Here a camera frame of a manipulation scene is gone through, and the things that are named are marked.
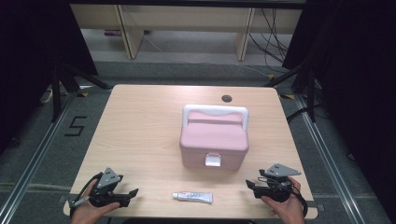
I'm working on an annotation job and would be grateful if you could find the black metal stand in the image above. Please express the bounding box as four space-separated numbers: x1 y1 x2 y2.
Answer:
50 63 112 123
264 63 318 123

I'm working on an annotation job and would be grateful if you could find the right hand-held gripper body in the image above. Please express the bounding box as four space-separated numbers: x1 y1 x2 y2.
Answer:
262 162 302 203

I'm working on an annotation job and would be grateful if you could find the pink storage box white handle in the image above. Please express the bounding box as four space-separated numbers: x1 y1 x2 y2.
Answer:
179 104 250 172

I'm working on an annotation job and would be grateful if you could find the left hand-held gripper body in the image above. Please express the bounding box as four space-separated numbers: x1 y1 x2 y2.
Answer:
89 167 131 208

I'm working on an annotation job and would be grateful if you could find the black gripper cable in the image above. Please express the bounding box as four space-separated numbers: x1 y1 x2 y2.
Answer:
69 172 105 218
290 183 309 218

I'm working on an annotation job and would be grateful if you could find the black curtain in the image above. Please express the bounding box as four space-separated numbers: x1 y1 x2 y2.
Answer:
281 0 396 217
0 0 99 155

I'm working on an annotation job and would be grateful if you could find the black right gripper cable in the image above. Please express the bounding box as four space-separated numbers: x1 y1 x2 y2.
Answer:
290 183 309 218

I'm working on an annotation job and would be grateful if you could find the white ointment tube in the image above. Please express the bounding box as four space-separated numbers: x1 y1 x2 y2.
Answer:
172 190 214 205

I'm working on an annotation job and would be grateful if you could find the bundle of black cables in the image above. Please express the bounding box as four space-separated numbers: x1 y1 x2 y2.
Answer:
247 7 291 65

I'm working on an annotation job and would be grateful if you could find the person's right hand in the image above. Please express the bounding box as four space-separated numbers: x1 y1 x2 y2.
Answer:
261 176 307 224

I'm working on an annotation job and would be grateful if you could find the person's left hand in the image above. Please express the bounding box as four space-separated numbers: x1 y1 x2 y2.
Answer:
70 180 121 224

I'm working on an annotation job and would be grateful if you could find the aluminium floor rail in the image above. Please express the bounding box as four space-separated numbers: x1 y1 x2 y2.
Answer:
293 92 364 224
0 91 78 224

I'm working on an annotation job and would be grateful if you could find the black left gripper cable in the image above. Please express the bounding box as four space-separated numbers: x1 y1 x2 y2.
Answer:
69 172 105 218

